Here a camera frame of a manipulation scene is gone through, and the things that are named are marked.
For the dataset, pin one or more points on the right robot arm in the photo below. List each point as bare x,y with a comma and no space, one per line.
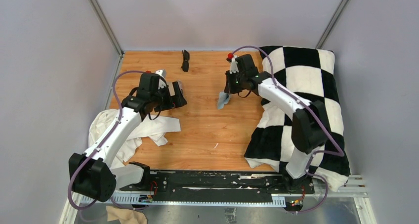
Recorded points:
310,126

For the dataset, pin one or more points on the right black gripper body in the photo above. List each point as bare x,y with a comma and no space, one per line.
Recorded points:
240,78

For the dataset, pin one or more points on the black sunglasses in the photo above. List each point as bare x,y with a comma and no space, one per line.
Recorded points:
185,62

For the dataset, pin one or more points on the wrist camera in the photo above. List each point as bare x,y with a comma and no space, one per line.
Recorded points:
233,64
162,81

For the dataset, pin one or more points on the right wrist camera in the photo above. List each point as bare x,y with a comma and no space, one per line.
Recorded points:
233,64

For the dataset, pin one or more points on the blue cleaning cloth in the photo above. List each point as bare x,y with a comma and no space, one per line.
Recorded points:
223,99

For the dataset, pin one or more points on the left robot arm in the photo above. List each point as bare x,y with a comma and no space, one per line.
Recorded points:
91,173

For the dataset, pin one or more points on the black white checkered pillow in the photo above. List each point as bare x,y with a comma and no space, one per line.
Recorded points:
309,73

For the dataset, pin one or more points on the aluminium frame rail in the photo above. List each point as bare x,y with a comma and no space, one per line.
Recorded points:
354,188

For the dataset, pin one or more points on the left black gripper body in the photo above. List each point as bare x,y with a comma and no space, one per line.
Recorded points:
162,99

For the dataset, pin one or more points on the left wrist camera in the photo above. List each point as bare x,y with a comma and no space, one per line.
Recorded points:
162,81

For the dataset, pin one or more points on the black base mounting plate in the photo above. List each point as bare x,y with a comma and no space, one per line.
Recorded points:
221,186

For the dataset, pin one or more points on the white crumpled cloth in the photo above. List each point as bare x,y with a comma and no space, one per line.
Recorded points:
154,129

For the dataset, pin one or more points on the beige cloth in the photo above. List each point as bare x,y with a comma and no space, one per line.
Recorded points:
125,216

